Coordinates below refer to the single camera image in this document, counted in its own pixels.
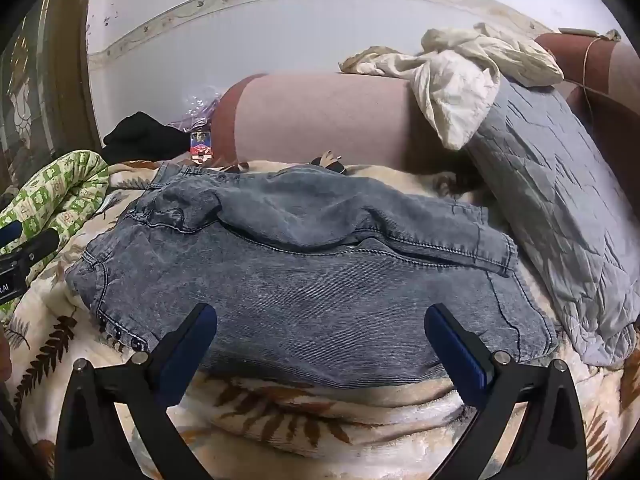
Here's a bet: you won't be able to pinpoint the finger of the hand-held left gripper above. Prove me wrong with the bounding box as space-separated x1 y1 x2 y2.
0 222 60 267

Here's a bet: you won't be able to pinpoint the clear purple plastic bag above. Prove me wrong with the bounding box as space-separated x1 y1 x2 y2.
167 85 223 131

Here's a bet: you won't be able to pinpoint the brown bolster pillow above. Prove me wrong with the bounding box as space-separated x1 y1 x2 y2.
535 34 640 241

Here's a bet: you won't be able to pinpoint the dark wooden glass door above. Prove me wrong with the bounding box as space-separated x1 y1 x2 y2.
0 0 101 196

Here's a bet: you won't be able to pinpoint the grey denim pants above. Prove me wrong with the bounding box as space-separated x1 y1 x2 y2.
65 162 558 391

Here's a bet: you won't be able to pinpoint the thin beige cord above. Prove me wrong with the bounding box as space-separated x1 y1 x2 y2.
581 35 602 121

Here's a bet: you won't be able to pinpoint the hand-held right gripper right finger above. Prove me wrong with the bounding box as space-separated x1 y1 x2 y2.
425 304 587 480

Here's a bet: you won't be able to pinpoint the leaf print blanket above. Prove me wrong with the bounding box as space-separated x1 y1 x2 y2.
10 157 640 480

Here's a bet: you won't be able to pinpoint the cream crumpled cloth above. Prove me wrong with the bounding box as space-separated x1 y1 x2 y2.
340 22 565 151

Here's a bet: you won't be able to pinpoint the green printed quilt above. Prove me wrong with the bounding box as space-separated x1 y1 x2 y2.
0 150 111 321

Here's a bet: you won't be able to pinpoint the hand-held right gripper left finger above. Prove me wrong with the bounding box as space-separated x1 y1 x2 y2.
55 303 218 480

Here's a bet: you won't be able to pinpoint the small red box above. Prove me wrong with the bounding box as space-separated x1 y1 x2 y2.
187 130 216 166

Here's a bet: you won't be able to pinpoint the grey quilted pillow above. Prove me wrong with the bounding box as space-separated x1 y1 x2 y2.
462 72 640 371

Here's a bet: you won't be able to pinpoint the black cloth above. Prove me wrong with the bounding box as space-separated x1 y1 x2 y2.
102 112 193 166

